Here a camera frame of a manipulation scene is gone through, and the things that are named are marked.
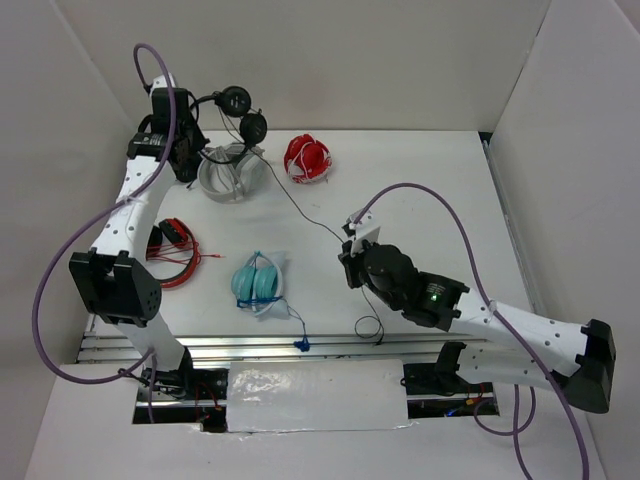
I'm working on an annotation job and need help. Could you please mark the black wired headphones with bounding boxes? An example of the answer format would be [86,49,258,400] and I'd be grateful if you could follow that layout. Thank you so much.
[188,85,386,347]

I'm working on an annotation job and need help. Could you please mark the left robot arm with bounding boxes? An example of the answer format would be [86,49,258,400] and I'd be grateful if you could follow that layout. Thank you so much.
[69,87,205,399]

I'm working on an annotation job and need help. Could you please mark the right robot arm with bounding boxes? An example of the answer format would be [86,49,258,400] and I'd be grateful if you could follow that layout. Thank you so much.
[338,240,616,414]

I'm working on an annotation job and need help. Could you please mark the black headphones at back left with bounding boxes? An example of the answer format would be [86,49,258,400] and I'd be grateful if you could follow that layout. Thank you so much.
[171,154,201,184]

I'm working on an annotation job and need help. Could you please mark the grey white headphones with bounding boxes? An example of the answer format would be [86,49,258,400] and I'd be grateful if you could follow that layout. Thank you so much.
[197,142,266,203]

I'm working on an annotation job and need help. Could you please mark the red black headphones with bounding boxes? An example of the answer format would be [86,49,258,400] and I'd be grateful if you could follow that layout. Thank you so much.
[146,217,224,290]

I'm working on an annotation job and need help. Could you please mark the red wrapped headphones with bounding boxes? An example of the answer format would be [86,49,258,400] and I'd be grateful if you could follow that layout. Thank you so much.
[283,133,333,184]

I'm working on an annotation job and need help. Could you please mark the teal white headphones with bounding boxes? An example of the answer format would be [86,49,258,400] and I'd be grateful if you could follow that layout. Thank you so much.
[229,248,311,354]

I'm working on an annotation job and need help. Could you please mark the white foil-covered panel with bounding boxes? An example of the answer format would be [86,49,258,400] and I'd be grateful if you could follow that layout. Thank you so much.
[226,359,409,433]

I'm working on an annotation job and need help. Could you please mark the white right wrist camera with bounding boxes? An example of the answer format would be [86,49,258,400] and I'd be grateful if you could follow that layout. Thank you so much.
[343,210,381,257]

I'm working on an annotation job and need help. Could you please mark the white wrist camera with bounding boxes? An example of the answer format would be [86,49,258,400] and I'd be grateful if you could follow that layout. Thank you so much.
[146,73,178,96]
[343,210,381,257]

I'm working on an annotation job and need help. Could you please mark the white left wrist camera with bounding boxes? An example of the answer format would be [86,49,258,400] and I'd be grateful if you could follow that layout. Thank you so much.
[146,73,178,96]

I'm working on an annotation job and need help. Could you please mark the aluminium rail frame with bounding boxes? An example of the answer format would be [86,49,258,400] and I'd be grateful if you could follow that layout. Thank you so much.
[77,333,451,361]

